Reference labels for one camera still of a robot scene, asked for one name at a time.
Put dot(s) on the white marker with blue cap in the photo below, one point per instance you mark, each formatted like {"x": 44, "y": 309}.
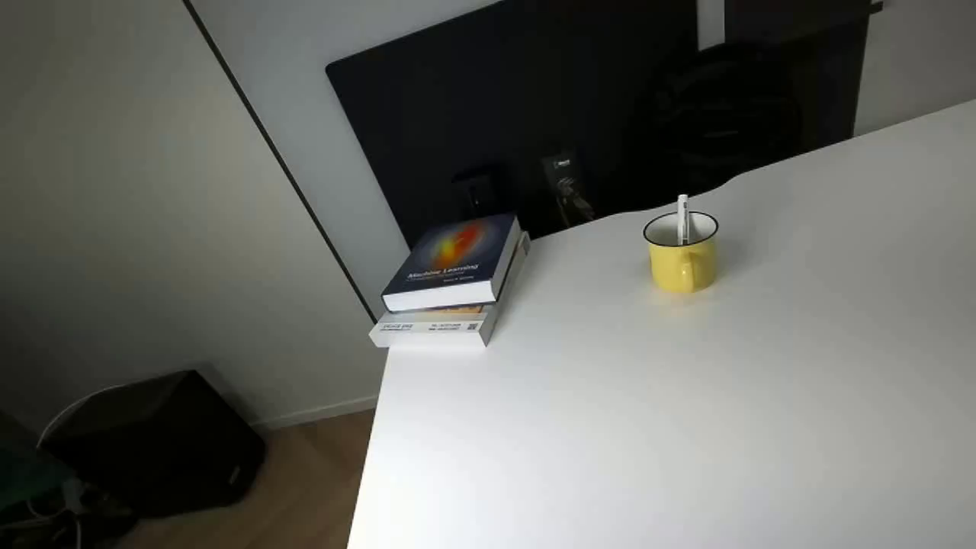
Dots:
{"x": 683, "y": 214}

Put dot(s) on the colourful top book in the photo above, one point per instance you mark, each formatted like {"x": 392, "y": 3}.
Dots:
{"x": 453, "y": 254}

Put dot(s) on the white thick book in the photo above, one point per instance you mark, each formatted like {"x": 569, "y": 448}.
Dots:
{"x": 437, "y": 328}

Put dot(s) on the yellow enamel mug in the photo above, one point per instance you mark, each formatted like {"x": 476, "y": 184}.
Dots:
{"x": 684, "y": 268}

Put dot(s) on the black backpack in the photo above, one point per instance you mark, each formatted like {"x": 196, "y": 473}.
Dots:
{"x": 712, "y": 122}

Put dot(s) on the black floor bag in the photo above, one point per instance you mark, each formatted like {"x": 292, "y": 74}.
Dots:
{"x": 155, "y": 444}

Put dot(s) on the black board mount bracket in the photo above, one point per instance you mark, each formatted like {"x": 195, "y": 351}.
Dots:
{"x": 567, "y": 184}

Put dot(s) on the thin black wall strip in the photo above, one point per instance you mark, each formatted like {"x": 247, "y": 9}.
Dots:
{"x": 278, "y": 161}

